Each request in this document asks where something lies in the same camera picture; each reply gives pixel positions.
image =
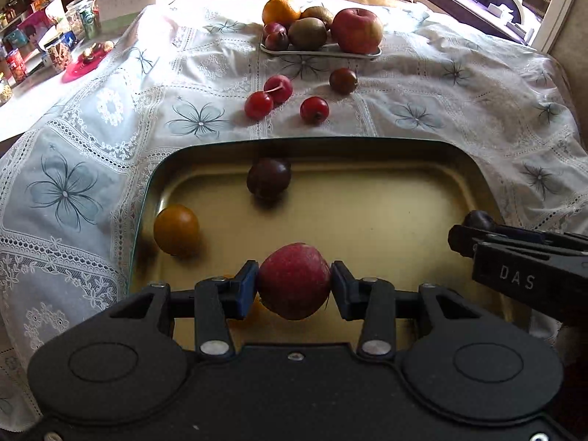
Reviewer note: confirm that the golden metal tray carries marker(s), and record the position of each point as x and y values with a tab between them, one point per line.
382	206

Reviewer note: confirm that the right cherry tomato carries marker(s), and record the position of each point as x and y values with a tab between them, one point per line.
314	110

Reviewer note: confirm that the red crabapple fruit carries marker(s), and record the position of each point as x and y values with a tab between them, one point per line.
294	281

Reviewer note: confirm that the rear brown kiwi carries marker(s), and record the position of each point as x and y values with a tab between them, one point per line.
319	12

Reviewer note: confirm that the dark red plum on cloth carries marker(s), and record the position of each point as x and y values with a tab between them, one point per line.
343	81

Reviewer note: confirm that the large orange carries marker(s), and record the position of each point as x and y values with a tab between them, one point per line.
281	12

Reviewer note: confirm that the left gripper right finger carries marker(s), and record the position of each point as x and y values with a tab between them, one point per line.
371	300

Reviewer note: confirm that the left cherry tomato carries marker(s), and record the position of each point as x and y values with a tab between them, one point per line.
258	105

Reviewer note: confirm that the small orange tangerine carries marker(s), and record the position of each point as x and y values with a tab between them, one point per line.
177	231

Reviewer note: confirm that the dark red plum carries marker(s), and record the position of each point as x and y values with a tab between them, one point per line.
268	178
343	81

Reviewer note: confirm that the large red apple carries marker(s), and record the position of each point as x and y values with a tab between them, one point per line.
357	31

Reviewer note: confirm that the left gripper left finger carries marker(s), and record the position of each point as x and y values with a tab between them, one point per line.
217	300

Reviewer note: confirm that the white floral lace tablecloth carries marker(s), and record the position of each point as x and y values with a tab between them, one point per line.
71	186

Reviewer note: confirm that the red plum on plate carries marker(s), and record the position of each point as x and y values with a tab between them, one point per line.
273	27

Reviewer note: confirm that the cherry tomato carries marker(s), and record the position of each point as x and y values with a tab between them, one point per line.
314	110
258	105

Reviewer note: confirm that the dark plum on plate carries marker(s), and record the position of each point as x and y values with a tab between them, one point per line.
277	41

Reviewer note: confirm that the black wrinkled fruit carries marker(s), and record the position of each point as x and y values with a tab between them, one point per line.
480	220

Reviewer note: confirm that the brown kiwi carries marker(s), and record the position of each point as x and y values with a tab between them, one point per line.
319	12
308	34

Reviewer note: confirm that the pink round dish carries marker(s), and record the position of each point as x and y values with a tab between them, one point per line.
87	61

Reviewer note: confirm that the tissue box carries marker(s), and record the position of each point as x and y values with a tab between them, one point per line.
501	11

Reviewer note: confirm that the front brown kiwi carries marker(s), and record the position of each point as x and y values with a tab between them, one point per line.
308	34

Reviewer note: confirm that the red radish with root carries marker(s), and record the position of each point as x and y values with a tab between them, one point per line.
279	88

